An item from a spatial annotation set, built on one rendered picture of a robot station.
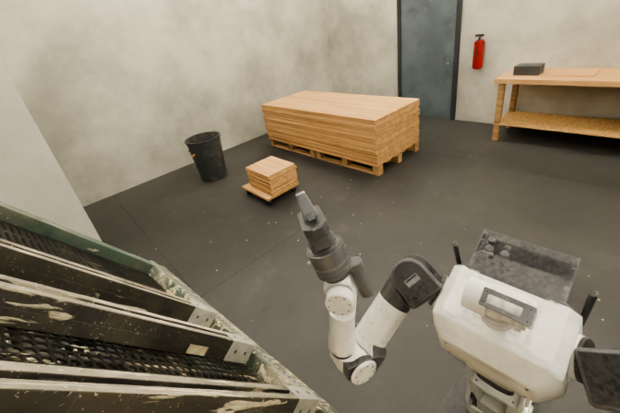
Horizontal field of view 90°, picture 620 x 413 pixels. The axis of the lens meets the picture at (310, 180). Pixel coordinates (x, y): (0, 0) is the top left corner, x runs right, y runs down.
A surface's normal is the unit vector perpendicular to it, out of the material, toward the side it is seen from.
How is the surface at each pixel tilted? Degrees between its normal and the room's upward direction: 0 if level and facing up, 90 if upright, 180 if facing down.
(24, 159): 90
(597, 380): 54
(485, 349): 68
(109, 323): 90
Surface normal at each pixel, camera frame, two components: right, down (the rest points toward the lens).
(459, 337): -0.69, 0.06
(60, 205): 0.67, 0.25
